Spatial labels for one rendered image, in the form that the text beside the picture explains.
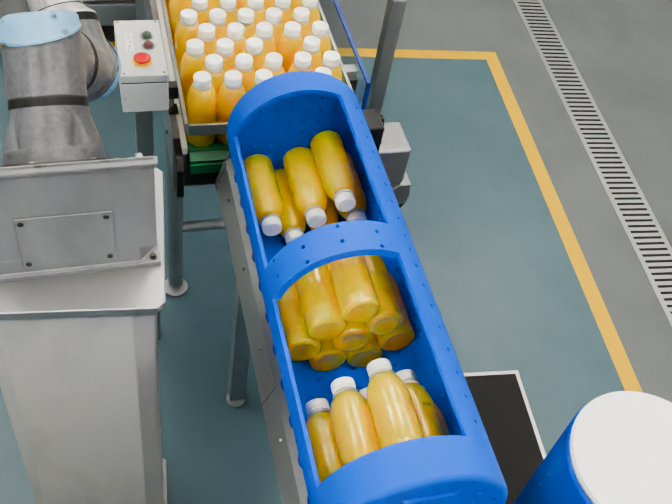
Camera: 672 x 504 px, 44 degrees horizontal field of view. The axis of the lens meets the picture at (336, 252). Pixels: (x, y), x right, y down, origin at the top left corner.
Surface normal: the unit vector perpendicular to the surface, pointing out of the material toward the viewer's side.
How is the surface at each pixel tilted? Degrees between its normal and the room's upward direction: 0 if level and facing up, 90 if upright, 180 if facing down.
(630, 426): 0
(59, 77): 50
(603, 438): 0
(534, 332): 0
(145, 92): 90
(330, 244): 18
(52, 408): 90
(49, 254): 90
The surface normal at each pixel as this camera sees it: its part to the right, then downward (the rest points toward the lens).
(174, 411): 0.14, -0.65
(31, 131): -0.12, -0.19
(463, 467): 0.41, -0.65
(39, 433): 0.14, 0.76
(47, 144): 0.19, -0.22
